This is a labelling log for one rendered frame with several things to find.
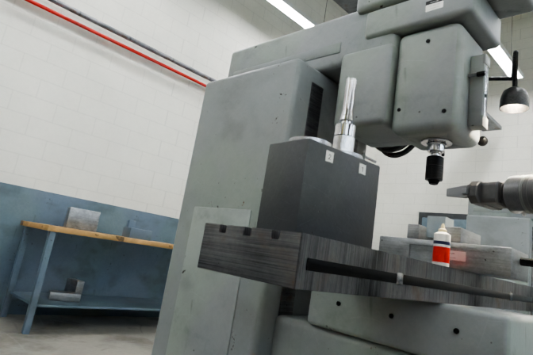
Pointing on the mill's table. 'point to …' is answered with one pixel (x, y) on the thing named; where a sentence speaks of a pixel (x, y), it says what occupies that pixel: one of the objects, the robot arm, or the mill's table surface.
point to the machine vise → (459, 254)
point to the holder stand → (319, 191)
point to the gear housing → (440, 15)
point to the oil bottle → (441, 247)
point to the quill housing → (435, 86)
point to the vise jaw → (462, 235)
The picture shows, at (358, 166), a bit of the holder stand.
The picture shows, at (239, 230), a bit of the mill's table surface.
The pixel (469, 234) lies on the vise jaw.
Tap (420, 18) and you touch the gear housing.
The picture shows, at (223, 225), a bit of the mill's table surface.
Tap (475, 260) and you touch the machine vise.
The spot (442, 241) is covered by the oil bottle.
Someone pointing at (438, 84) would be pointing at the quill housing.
